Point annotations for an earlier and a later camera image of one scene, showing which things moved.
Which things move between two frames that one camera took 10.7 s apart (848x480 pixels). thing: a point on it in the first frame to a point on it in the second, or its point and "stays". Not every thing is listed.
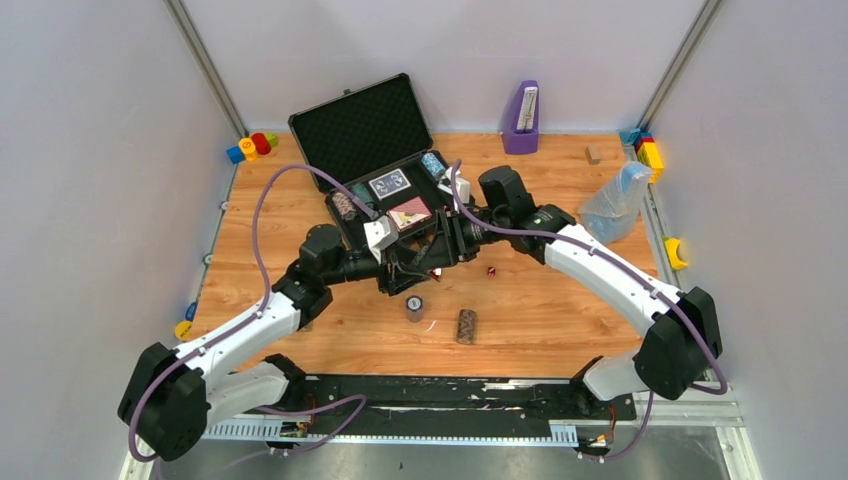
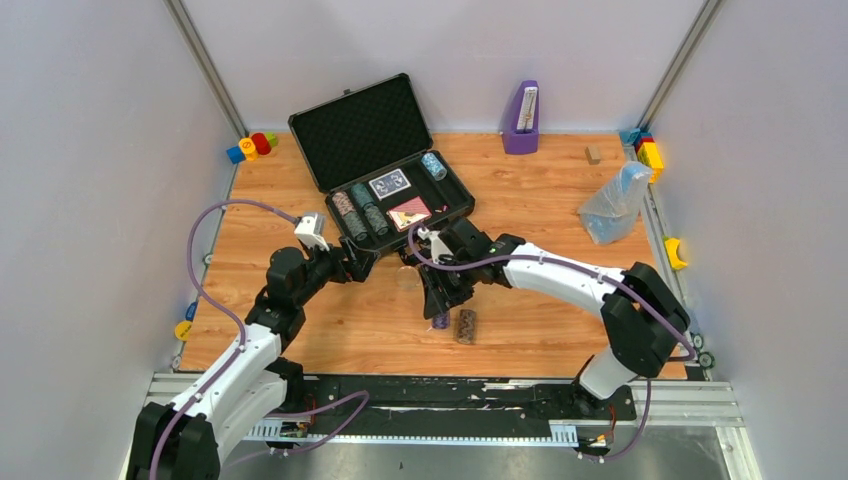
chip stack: (415, 308) to (441, 321)
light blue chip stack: (433, 164) stays
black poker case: (369, 153) stays
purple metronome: (524, 134) stays
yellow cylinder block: (249, 148) stays
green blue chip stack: (362, 192) stays
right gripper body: (468, 236) to (437, 280)
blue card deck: (389, 183) stays
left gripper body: (391, 266) to (356, 266)
